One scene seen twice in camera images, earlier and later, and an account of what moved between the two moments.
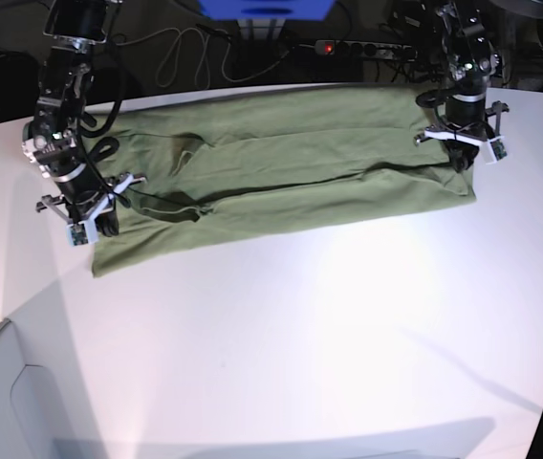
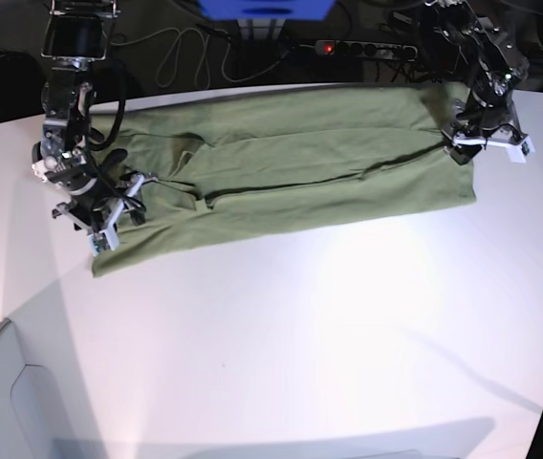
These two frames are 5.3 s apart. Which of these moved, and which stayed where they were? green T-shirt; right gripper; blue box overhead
Moved: right gripper
Stayed: blue box overhead; green T-shirt
